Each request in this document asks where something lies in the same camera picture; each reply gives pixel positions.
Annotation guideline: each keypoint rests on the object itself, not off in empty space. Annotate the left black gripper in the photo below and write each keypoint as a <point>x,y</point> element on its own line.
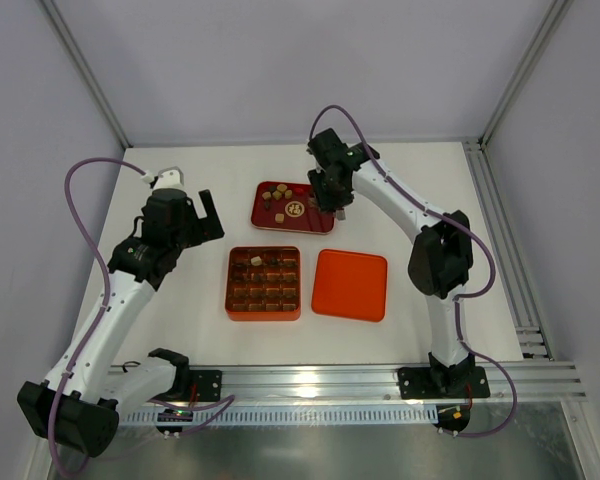
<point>196,226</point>

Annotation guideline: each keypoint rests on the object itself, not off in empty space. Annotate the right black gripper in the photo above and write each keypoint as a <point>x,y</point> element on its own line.
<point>331,191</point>

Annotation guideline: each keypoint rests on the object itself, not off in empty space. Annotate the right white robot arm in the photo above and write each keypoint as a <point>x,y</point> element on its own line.
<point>441,254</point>

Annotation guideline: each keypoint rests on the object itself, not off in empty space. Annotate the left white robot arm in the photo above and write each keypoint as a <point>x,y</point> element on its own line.
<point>75,405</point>

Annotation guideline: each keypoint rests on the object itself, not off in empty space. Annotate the orange compartment chocolate box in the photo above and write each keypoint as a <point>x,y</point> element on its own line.
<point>263,293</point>

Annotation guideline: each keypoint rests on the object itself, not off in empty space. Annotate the dark red metal tray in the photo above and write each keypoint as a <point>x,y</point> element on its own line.
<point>302,214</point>

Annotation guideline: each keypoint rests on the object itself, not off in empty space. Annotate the orange box lid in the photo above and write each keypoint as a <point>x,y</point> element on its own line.
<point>350,285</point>

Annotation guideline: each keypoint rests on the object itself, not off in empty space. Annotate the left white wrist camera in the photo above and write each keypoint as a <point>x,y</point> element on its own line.
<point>169,178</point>

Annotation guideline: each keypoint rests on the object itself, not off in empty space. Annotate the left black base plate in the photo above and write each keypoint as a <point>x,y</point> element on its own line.
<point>203,385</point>

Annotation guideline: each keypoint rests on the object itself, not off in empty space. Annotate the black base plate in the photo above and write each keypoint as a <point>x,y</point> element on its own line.
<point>427,383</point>
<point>203,385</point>

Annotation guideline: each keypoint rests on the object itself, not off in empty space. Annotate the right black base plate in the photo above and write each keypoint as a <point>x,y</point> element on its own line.
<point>427,383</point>

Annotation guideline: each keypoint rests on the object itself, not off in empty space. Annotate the white slotted cable duct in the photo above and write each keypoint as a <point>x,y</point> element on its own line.
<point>286,415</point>

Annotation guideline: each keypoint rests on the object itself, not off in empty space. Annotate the right aluminium frame rail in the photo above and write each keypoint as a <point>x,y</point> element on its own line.
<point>524,308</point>

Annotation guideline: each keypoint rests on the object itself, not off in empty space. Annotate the aluminium front rail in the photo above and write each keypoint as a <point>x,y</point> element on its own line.
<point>533,380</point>

